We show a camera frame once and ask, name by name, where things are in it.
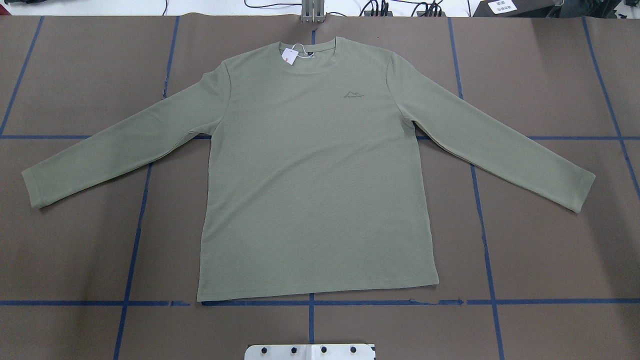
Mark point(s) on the olive green long-sleeve shirt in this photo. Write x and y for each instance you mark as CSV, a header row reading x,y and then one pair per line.
x,y
315,179

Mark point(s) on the white hang tag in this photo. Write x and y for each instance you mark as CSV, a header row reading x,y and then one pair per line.
x,y
289,55

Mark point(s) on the black box with label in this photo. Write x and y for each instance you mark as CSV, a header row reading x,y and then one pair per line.
x,y
515,8

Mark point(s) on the grey aluminium post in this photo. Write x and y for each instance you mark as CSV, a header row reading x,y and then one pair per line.
x,y
313,11

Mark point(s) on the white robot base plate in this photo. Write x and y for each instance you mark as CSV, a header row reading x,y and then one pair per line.
x,y
326,351

